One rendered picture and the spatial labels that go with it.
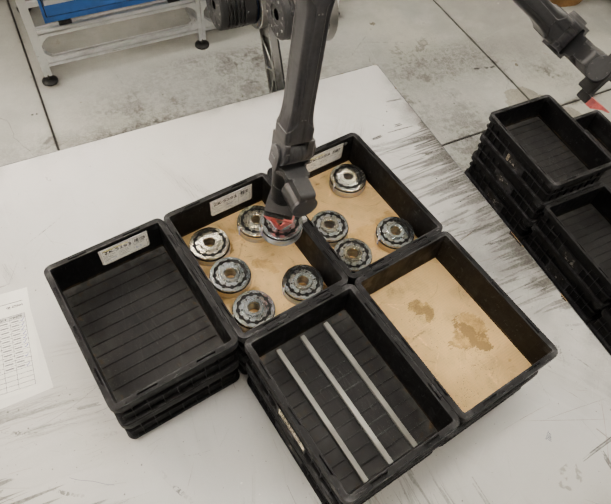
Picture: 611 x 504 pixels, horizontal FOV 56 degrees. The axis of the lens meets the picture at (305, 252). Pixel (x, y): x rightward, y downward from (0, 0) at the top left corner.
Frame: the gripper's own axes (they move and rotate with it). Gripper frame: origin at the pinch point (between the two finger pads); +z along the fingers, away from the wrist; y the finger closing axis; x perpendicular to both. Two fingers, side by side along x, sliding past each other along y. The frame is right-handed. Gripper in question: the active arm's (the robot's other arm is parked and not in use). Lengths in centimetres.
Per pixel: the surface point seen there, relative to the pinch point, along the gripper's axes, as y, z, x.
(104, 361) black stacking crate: -39, 16, 31
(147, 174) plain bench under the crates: 26, 32, 48
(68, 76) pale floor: 128, 109, 143
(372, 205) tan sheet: 23.3, 17.4, -21.3
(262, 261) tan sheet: -3.1, 17.0, 3.5
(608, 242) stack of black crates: 66, 62, -113
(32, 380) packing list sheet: -44, 29, 50
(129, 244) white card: -11.0, 10.8, 35.4
